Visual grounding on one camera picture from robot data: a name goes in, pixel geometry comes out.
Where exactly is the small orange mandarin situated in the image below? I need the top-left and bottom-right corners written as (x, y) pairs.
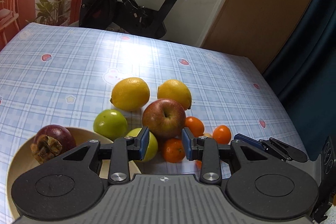
top-left (213, 125), bottom-right (232, 144)
top-left (185, 116), bottom-right (205, 138)

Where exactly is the green apple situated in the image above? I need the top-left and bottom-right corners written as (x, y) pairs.
top-left (93, 109), bottom-right (128, 141)
top-left (127, 128), bottom-right (158, 162)

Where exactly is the red apple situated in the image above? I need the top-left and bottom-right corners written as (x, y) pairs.
top-left (142, 99), bottom-right (186, 139)

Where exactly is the yellow lemon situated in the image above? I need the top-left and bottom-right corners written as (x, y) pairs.
top-left (110, 77), bottom-right (150, 112)
top-left (157, 79), bottom-right (192, 110)

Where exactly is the dark purple mangosteen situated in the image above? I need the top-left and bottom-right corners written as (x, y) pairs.
top-left (30, 124), bottom-right (76, 164)

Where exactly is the cream round plate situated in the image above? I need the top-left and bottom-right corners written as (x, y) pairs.
top-left (5, 127), bottom-right (141, 219)

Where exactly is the dark teal curtain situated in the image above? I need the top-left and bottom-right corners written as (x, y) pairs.
top-left (263, 0), bottom-right (335, 160)

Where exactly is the blue plaid strawberry tablecloth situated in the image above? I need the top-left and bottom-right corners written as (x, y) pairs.
top-left (1, 23), bottom-right (304, 223)

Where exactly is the brown wooden wardrobe panel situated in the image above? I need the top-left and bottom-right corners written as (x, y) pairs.
top-left (202, 0), bottom-right (311, 72)

